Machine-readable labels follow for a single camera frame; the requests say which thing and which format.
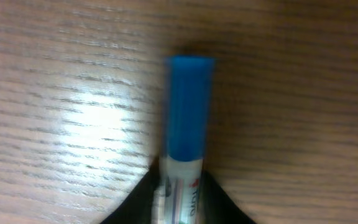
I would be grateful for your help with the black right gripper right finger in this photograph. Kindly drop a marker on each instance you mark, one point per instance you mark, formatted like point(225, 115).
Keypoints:
point(216, 206)

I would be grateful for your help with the blue capped glue stick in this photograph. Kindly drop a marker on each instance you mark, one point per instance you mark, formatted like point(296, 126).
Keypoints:
point(188, 94)

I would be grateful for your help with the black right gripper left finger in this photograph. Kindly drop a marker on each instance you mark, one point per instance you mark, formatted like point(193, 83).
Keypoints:
point(138, 205)

